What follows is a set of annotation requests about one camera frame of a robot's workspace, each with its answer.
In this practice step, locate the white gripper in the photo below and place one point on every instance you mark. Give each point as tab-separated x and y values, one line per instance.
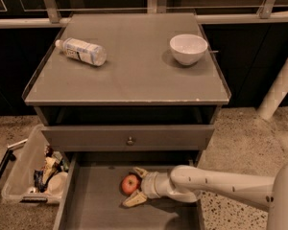
149	185

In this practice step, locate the red apple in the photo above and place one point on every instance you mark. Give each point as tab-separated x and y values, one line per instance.
130	184

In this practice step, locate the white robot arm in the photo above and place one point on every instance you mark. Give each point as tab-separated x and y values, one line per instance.
242	179

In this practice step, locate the round metal drawer knob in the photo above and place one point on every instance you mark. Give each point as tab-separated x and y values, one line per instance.
130	141

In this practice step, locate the open middle drawer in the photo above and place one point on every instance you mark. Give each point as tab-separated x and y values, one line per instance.
92	198

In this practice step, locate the grey drawer cabinet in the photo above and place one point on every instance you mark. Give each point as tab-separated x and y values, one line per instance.
141	84

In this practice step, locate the closed top drawer front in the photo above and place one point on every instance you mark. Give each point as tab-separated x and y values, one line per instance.
114	138

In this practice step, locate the white lid in bin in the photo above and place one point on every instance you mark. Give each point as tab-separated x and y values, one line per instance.
56	184

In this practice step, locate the snack packets in bin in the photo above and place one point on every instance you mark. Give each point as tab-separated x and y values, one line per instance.
53	164

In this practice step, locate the clear plastic storage bin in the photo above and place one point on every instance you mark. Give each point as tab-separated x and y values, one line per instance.
19	186

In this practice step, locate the clear plastic water bottle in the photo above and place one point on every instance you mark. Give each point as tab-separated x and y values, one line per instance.
89	53

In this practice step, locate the white ceramic bowl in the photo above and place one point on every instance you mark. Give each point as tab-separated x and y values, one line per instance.
188	49

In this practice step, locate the metal railing frame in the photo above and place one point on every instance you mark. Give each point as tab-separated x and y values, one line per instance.
54	13

